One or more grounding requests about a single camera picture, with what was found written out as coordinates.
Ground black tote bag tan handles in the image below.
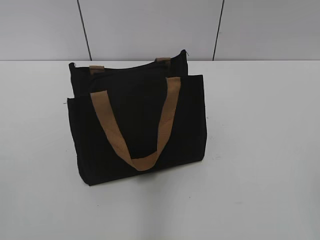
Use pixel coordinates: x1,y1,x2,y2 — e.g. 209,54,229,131
67,50,207,186

